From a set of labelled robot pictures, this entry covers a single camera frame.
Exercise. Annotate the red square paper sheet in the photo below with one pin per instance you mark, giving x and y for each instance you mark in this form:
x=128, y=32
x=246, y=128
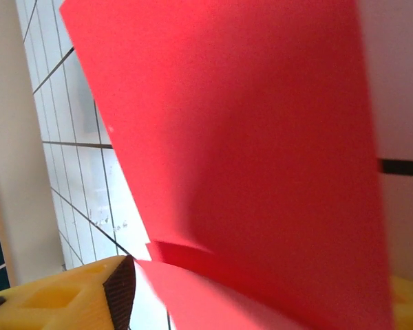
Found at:
x=244, y=137

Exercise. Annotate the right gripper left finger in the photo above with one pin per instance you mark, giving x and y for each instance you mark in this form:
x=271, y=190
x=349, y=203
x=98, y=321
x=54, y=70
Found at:
x=55, y=302

